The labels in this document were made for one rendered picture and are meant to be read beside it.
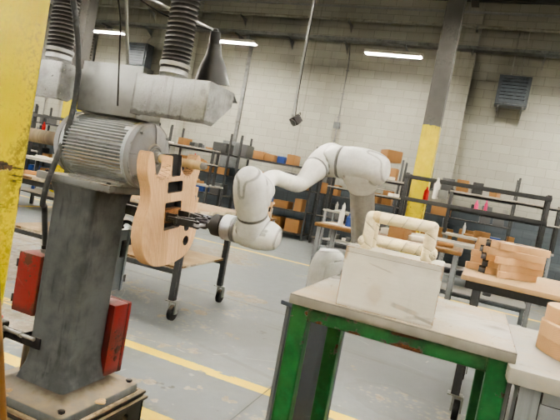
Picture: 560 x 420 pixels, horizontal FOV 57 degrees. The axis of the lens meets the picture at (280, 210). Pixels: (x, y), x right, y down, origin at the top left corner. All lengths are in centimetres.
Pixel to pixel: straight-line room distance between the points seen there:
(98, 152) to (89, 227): 28
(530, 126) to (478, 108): 117
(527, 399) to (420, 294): 36
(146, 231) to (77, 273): 43
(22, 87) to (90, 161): 97
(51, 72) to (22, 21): 109
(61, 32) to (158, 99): 57
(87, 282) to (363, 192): 113
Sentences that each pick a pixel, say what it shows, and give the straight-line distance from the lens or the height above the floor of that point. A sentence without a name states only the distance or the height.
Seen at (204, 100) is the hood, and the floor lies 146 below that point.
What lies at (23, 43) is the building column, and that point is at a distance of 110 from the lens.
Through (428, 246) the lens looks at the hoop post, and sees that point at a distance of 145.
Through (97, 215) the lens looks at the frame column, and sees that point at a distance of 206.
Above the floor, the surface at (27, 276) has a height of 70.
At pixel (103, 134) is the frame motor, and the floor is 130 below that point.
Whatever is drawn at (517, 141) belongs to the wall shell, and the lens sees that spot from 1277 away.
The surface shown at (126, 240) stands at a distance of 228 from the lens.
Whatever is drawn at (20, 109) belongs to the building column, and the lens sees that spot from 110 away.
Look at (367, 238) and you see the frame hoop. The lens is 147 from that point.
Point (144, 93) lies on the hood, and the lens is 187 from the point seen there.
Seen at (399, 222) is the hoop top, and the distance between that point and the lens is 146.
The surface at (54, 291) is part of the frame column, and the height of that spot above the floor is 67.
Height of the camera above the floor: 124
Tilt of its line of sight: 3 degrees down
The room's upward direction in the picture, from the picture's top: 10 degrees clockwise
